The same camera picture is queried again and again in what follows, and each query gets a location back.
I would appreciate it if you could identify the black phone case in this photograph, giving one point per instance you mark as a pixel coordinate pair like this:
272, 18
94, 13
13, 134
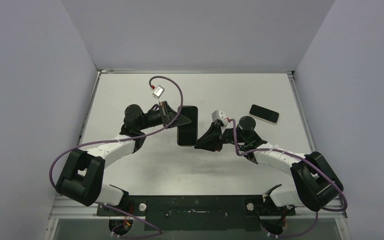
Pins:
187, 135

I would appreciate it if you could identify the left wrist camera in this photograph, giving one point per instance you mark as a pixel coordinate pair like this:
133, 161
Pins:
157, 91

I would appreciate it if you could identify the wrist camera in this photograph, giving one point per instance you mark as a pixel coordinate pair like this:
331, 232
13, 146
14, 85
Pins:
157, 91
219, 117

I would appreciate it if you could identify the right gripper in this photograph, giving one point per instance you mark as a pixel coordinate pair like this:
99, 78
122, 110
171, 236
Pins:
218, 135

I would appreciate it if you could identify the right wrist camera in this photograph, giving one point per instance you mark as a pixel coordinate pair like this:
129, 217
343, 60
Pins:
219, 117

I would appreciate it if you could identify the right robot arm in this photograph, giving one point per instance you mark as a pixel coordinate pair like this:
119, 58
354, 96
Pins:
315, 184

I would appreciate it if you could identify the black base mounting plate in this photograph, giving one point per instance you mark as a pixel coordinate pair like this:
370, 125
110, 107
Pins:
216, 212

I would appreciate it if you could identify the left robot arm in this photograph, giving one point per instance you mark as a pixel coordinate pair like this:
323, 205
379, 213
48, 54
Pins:
81, 178

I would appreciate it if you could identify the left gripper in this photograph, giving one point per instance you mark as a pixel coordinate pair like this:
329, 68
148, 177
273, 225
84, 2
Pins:
171, 115

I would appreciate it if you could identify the cream-edged spare phone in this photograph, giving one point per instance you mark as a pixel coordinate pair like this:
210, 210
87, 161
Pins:
264, 114

